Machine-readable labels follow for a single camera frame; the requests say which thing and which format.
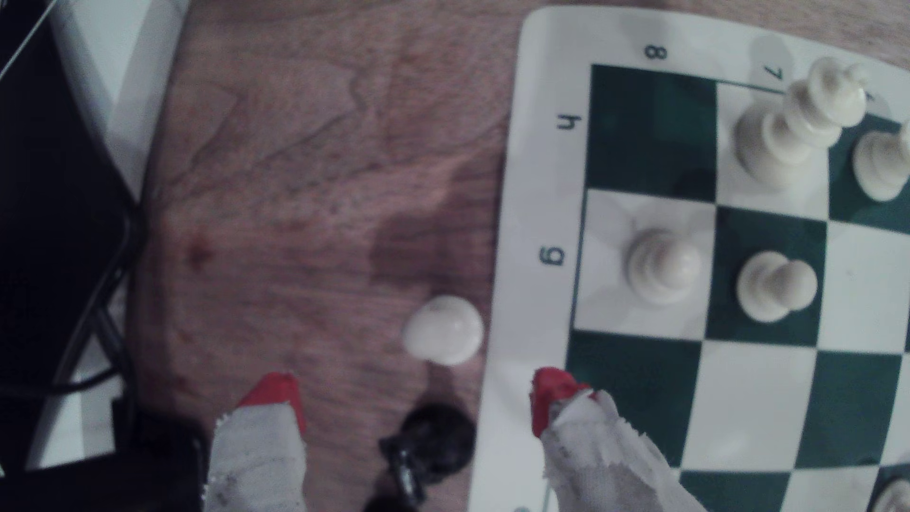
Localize green white chess mat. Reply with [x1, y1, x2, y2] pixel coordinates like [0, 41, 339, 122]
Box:
[468, 6, 910, 512]

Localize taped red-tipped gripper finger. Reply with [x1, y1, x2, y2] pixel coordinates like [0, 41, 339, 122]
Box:
[531, 367, 705, 512]
[202, 373, 308, 512]

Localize white flat panel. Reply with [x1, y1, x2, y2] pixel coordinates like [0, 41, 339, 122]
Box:
[46, 0, 193, 203]

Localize black knight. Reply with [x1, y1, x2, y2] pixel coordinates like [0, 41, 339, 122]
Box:
[377, 404, 479, 507]

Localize white king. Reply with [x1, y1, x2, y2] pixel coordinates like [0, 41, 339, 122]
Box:
[734, 57, 870, 189]

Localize white rook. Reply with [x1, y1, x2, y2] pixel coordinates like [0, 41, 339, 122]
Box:
[852, 121, 910, 203]

